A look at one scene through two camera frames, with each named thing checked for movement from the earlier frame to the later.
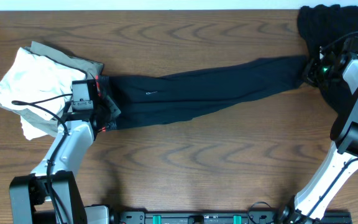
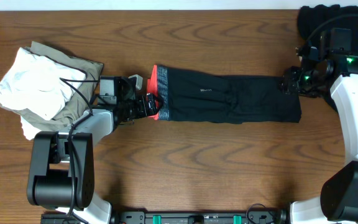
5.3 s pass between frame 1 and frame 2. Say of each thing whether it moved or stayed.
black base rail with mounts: stayed
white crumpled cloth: stayed
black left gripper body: moved
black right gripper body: moved
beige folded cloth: stayed
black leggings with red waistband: moved
